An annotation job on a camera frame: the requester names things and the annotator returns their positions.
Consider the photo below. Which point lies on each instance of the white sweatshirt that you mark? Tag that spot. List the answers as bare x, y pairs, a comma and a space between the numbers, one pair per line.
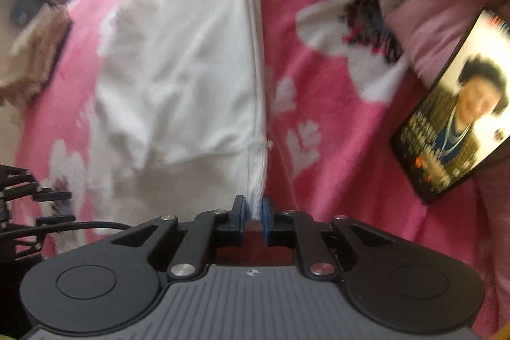
179, 65

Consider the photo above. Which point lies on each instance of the black smartphone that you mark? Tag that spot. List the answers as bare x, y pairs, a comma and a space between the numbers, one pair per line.
450, 117

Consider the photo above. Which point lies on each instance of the pink floral blanket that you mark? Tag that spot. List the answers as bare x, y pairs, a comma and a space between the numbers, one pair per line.
338, 125

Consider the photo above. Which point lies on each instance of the folded beige garment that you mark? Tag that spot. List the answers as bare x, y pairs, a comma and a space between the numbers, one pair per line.
36, 53

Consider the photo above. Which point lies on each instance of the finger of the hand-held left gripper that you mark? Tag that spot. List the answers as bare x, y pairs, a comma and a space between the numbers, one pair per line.
55, 219
51, 195

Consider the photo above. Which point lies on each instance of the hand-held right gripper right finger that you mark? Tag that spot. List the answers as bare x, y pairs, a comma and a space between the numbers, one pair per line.
266, 220

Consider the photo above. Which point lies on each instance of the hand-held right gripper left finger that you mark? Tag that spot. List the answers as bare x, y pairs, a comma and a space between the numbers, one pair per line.
239, 216

